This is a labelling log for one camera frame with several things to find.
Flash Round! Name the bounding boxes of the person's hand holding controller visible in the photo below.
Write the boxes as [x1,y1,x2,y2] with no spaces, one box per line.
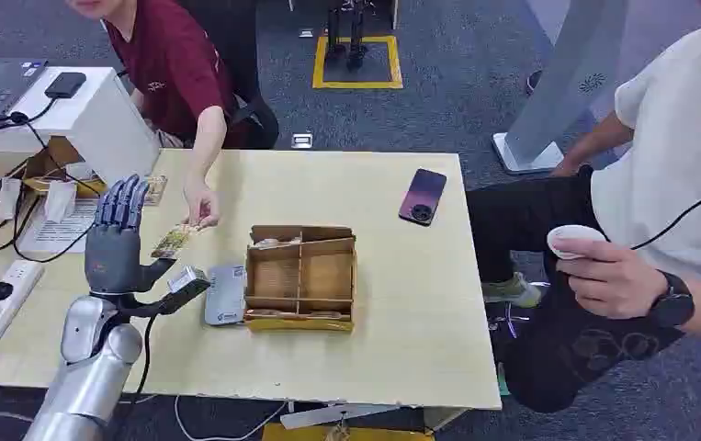
[550,237,669,322]

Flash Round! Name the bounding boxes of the yellow board under desk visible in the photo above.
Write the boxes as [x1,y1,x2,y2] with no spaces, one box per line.
[261,421,437,441]

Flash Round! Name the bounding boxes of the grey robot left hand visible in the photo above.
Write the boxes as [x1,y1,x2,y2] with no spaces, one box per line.
[85,175,178,296]

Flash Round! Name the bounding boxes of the cards in wooden box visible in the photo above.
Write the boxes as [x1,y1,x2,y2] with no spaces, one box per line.
[251,235,304,251]

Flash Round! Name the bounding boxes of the person's hand holding card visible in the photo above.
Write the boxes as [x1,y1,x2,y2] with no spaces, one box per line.
[182,177,221,230]

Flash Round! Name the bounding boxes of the dark purple smartphone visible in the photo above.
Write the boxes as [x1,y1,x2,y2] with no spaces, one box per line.
[398,168,448,228]

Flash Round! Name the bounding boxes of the white cable under desk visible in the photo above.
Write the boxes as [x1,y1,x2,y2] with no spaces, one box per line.
[173,395,291,441]

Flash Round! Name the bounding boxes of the printed paper sheet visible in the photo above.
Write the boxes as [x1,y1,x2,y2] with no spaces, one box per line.
[17,197,103,255]

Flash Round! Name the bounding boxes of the brown cardboard box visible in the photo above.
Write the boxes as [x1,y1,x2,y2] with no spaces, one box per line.
[21,136,109,200]

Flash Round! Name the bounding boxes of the wooden divided card box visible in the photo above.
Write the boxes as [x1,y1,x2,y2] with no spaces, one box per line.
[243,224,358,334]

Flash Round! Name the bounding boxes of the white round controller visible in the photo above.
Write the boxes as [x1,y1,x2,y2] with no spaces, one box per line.
[546,224,608,261]

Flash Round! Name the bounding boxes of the black desk cable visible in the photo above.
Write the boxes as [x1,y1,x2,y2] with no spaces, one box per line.
[0,96,105,265]

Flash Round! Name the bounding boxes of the grey card case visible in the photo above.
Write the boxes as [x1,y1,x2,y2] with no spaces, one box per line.
[203,263,248,327]

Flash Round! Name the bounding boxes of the person in white shirt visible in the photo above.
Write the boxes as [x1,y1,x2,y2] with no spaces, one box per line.
[465,17,701,415]

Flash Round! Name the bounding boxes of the black wrist watch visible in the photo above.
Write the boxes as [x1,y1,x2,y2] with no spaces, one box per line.
[648,271,696,331]

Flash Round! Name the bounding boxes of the black power bank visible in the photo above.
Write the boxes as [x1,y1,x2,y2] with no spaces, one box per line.
[43,72,88,100]

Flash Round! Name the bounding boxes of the picture card on desk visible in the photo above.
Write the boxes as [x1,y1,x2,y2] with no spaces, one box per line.
[142,175,169,208]

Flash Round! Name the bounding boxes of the thin black controller cable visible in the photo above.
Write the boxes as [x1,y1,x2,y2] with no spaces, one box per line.
[629,176,701,252]

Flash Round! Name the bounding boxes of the white riser box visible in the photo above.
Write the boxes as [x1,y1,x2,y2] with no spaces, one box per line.
[0,66,162,187]

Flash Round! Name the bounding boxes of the black robot legs stand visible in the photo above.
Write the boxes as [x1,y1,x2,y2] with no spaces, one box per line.
[324,0,370,73]

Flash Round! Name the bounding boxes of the person in dark red shirt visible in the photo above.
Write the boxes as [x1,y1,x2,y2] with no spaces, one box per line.
[63,0,280,230]

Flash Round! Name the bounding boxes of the white floor kiosk stand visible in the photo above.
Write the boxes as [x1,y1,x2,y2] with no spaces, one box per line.
[492,0,631,176]

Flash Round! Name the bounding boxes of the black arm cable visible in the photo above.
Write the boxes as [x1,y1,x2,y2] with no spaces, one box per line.
[130,311,162,410]

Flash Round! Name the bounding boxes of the white cable tag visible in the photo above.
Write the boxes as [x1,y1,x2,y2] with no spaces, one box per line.
[0,176,24,221]
[43,179,78,224]

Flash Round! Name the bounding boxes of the pale green shoe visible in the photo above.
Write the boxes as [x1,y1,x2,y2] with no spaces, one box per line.
[481,272,543,310]

